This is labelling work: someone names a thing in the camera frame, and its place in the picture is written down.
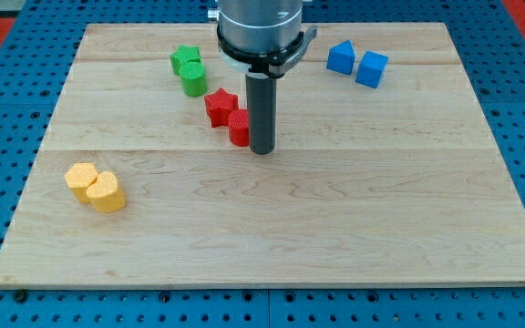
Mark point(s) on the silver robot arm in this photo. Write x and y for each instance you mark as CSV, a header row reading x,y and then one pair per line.
x,y
262,38

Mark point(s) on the wooden board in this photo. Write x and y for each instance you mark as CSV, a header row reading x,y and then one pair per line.
x,y
399,186

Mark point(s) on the red cylinder block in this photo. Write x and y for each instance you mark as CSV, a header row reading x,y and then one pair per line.
x,y
238,126

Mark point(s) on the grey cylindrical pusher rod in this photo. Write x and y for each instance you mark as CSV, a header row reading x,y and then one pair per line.
x,y
261,107

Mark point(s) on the red star block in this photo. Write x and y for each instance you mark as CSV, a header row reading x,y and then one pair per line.
x,y
219,105

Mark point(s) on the green cylinder block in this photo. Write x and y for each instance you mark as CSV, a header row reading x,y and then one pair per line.
x,y
193,79

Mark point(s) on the blue pentagon block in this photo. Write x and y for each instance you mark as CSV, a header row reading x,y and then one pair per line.
x,y
341,58

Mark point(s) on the green star block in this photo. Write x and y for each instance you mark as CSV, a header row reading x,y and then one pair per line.
x,y
182,55

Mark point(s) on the blue cube block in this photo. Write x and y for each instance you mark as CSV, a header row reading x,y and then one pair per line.
x,y
371,69

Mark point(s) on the yellow heart block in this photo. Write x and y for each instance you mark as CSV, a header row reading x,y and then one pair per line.
x,y
106,194

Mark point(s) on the yellow hexagon block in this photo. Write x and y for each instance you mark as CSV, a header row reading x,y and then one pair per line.
x,y
79,178

